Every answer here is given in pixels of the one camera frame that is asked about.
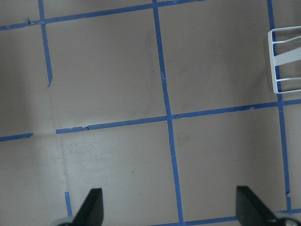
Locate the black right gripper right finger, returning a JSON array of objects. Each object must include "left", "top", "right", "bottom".
[{"left": 236, "top": 186, "right": 284, "bottom": 226}]

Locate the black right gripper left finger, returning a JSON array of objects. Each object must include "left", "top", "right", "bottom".
[{"left": 72, "top": 188, "right": 104, "bottom": 226}]

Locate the white wire cup rack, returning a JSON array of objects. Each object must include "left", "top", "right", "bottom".
[{"left": 268, "top": 26, "right": 301, "bottom": 94}]

